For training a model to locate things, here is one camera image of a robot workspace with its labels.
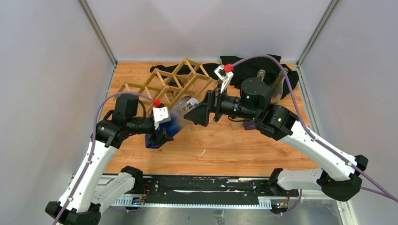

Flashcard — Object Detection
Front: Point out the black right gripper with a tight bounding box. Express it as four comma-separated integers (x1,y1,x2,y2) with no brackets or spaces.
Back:
184,82,260,127

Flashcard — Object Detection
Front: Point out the clear glass bottle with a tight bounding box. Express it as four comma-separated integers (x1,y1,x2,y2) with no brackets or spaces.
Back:
230,121,243,130

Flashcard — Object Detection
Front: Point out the clear bottle with black label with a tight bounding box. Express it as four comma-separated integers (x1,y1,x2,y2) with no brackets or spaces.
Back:
256,69,266,81

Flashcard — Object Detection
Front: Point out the clear bottle with silver label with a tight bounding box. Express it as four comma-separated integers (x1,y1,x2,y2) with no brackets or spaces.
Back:
271,67,289,104

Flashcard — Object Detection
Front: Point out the blue labelled clear bottle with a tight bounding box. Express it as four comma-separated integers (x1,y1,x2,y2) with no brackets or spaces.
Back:
145,96,199,149

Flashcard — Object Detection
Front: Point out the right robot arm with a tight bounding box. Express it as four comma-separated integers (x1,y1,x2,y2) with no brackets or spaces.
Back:
184,78,368,202

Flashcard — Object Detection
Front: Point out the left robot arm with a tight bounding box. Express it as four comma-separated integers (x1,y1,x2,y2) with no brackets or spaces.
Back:
45,91,173,225

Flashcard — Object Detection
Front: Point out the wooden lattice wine rack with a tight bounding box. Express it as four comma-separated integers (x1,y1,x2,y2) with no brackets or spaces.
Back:
118,57,217,108

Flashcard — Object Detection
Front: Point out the black cloth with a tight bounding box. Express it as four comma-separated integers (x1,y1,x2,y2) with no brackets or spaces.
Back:
149,56,299,98

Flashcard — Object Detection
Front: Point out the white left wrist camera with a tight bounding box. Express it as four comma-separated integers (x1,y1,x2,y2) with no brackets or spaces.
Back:
152,106,171,129

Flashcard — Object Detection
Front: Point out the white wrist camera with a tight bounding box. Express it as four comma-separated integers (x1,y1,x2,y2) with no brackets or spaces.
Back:
152,106,171,129
214,64,234,93

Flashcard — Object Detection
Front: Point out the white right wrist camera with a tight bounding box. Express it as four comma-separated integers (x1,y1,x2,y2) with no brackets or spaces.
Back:
214,64,234,93

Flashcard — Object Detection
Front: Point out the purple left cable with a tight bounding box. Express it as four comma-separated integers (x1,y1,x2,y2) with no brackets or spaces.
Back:
51,91,161,225

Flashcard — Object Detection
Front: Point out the purple cable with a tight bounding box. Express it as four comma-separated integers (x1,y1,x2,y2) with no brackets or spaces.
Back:
51,91,161,225
223,55,398,204

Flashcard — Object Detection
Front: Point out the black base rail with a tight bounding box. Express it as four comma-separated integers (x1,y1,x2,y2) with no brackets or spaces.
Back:
112,174,299,210

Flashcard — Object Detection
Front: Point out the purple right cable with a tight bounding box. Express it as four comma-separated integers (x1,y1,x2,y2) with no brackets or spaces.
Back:
223,55,398,204

